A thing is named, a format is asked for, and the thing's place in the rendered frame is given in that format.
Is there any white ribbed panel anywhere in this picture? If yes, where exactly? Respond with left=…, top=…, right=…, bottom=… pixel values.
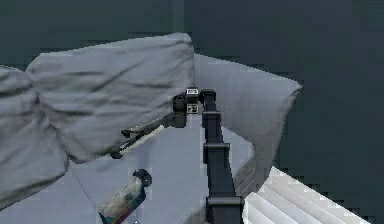
left=242, top=165, right=372, bottom=224

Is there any large grey pillow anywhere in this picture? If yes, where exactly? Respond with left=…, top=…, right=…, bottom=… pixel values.
left=25, top=32, right=196, bottom=165

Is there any pale bottle with black cap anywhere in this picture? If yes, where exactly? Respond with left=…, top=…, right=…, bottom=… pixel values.
left=97, top=168, right=153, bottom=224

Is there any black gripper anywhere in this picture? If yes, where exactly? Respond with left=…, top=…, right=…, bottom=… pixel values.
left=109, top=94, right=188, bottom=160

